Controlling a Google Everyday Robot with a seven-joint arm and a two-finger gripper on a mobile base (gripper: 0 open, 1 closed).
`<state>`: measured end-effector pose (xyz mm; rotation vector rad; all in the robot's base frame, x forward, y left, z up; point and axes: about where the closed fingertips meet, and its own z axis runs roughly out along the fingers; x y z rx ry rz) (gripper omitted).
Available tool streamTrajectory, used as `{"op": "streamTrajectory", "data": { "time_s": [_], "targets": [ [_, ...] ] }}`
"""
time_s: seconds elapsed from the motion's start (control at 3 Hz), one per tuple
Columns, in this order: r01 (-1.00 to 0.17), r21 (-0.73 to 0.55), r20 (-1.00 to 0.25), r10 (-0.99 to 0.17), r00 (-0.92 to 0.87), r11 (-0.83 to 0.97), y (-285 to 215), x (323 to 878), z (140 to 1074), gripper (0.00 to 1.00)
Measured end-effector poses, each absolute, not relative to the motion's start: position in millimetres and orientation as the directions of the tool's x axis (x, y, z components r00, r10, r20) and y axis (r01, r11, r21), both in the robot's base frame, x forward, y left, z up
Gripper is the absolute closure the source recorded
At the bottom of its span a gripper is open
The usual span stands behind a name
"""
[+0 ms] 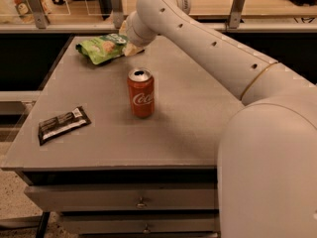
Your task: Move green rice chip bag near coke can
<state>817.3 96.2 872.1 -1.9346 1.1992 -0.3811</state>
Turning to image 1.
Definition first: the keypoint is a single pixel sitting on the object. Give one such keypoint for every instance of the green rice chip bag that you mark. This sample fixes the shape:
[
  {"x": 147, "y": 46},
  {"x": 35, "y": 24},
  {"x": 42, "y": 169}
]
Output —
[{"x": 103, "y": 48}]

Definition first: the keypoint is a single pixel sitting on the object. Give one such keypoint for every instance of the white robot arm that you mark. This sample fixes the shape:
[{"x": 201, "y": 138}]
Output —
[{"x": 267, "y": 157}]

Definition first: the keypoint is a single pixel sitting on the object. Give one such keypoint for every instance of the red coke can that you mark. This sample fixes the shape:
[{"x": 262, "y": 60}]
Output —
[{"x": 141, "y": 84}]

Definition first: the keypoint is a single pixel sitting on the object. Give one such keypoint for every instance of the black snack bar wrapper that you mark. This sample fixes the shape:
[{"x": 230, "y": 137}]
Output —
[{"x": 62, "y": 124}]

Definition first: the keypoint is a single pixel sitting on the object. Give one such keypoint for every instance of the upper grey drawer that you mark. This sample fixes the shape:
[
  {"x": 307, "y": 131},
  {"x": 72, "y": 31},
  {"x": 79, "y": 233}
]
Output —
[{"x": 124, "y": 196}]

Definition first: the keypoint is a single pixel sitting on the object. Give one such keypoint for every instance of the grey drawer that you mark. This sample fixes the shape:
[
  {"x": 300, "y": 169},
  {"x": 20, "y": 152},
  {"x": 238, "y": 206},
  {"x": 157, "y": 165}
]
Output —
[
  {"x": 141, "y": 223},
  {"x": 124, "y": 196}
]

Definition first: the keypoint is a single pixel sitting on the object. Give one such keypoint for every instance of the lower grey drawer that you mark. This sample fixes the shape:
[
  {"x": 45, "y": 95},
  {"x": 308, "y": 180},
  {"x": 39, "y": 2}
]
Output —
[{"x": 141, "y": 223}]

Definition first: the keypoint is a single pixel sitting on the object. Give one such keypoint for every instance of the middle metal bracket post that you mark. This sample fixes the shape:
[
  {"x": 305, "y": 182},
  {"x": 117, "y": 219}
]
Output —
[{"x": 117, "y": 11}]

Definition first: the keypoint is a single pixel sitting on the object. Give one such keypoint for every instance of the metal bracket post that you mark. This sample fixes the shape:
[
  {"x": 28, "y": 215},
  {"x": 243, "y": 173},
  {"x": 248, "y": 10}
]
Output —
[
  {"x": 40, "y": 16},
  {"x": 117, "y": 11},
  {"x": 235, "y": 15}
]

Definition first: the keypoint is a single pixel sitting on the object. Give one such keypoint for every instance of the left metal bracket post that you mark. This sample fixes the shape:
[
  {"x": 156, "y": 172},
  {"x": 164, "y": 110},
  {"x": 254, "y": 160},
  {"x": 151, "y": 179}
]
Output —
[{"x": 40, "y": 16}]

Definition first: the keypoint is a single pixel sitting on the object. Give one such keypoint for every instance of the right metal bracket post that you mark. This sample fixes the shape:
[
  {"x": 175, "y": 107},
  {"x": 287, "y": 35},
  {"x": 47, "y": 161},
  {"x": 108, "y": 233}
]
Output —
[{"x": 235, "y": 15}]

